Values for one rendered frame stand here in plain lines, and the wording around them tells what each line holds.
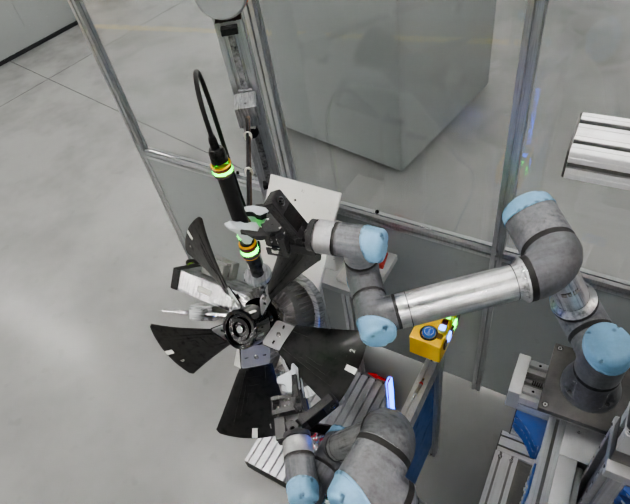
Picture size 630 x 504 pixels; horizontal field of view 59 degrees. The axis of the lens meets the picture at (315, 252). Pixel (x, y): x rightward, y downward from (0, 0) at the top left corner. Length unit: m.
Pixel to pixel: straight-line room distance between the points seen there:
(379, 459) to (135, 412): 2.13
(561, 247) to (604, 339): 0.41
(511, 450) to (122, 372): 2.01
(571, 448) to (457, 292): 0.73
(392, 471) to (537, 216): 0.59
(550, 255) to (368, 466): 0.54
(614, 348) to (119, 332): 2.64
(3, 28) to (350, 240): 5.99
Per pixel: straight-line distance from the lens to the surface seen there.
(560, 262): 1.18
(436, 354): 1.73
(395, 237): 2.18
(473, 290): 1.15
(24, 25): 6.94
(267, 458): 2.67
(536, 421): 1.80
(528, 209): 1.26
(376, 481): 1.10
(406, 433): 1.14
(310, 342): 1.58
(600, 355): 1.52
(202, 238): 1.66
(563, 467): 1.71
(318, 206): 1.74
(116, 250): 3.89
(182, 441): 2.92
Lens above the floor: 2.50
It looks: 47 degrees down
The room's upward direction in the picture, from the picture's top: 12 degrees counter-clockwise
